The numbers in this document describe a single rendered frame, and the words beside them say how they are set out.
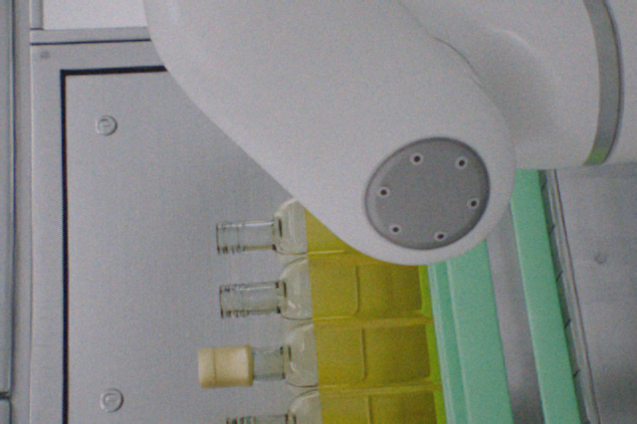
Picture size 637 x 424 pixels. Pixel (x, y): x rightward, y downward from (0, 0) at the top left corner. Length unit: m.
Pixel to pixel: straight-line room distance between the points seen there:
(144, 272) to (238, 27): 0.76
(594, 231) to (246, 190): 0.42
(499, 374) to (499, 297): 0.06
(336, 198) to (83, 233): 0.74
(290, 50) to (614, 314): 0.51
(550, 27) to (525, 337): 0.38
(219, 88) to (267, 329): 0.72
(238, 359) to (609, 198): 0.33
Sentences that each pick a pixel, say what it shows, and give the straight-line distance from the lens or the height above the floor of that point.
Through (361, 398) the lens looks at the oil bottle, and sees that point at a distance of 1.08.
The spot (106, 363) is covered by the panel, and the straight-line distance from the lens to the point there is 1.26.
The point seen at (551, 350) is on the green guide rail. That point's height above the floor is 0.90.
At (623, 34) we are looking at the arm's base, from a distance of 0.68.
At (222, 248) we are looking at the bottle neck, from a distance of 1.14.
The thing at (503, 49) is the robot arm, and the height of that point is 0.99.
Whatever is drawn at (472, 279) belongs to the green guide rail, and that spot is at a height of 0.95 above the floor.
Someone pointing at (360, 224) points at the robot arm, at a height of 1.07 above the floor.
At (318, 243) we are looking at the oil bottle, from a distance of 1.12.
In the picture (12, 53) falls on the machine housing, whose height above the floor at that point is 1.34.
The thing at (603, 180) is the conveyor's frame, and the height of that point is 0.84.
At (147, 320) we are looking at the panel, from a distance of 1.27.
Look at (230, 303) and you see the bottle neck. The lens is 1.12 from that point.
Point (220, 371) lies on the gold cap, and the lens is 1.10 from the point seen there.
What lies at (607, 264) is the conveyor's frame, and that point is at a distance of 1.01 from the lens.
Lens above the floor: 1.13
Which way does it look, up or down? 4 degrees down
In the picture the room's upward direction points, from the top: 94 degrees counter-clockwise
